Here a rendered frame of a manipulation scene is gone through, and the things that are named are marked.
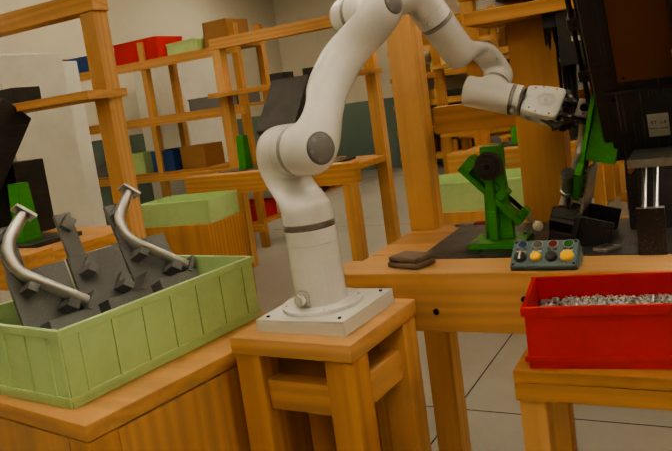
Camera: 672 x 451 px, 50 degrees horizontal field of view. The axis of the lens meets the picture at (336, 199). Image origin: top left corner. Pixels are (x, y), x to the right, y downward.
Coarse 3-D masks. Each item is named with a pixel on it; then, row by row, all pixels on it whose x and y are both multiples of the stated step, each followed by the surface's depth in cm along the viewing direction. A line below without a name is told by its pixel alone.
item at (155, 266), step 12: (108, 216) 202; (120, 240) 201; (144, 240) 206; (156, 240) 209; (132, 264) 200; (144, 264) 203; (156, 264) 205; (132, 276) 199; (156, 276) 204; (168, 276) 206; (180, 276) 202; (192, 276) 205; (156, 288) 199
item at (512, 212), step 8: (472, 160) 194; (464, 168) 195; (472, 168) 194; (464, 176) 195; (472, 176) 195; (480, 184) 194; (496, 184) 193; (496, 192) 194; (504, 192) 192; (496, 200) 193; (512, 200) 193; (504, 208) 192; (512, 208) 194; (520, 208) 192; (528, 208) 192; (512, 216) 192; (520, 216) 191
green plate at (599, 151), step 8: (592, 96) 174; (592, 104) 174; (592, 112) 175; (592, 120) 176; (592, 128) 177; (600, 128) 176; (584, 136) 177; (592, 136) 177; (600, 136) 176; (584, 144) 177; (592, 144) 177; (600, 144) 176; (608, 144) 176; (584, 152) 177; (592, 152) 178; (600, 152) 177; (608, 152) 176; (616, 152) 175; (584, 160) 178; (592, 160) 178; (600, 160) 177; (608, 160) 176; (616, 160) 178; (584, 168) 182
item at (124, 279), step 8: (88, 256) 188; (88, 264) 184; (80, 272) 186; (88, 272) 185; (96, 272) 184; (120, 272) 193; (120, 280) 191; (128, 280) 189; (120, 288) 190; (128, 288) 190
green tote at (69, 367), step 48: (192, 288) 179; (240, 288) 193; (0, 336) 161; (48, 336) 149; (96, 336) 156; (144, 336) 166; (192, 336) 178; (0, 384) 165; (48, 384) 154; (96, 384) 155
